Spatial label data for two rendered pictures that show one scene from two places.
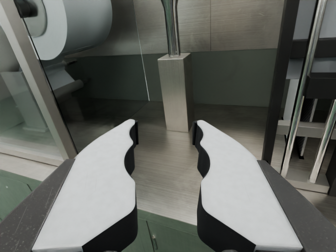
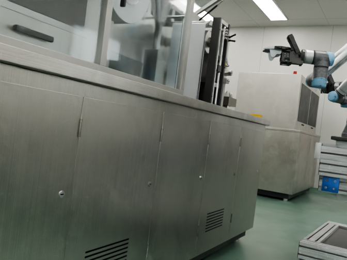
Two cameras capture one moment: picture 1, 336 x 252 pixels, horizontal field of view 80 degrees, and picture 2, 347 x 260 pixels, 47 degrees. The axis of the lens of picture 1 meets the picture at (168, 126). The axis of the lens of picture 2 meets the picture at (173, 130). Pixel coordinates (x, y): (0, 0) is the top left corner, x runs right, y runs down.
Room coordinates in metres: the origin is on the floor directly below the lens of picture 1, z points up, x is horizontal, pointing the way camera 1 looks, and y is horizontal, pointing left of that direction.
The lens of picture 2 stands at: (0.43, 2.18, 0.75)
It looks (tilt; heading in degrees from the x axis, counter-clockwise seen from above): 0 degrees down; 273
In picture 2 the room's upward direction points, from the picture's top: 7 degrees clockwise
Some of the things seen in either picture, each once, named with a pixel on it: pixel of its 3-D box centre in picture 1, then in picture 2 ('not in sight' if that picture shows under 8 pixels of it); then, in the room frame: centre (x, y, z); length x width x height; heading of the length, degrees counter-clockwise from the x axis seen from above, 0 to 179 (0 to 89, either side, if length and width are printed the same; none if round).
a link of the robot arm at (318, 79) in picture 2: not in sight; (318, 77); (-0.19, 0.00, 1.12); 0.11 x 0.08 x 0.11; 88
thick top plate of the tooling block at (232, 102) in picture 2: not in sight; (207, 99); (0.36, -0.89, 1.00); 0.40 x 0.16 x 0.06; 154
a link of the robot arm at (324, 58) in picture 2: not in sight; (322, 59); (-0.19, 0.02, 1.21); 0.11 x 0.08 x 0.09; 178
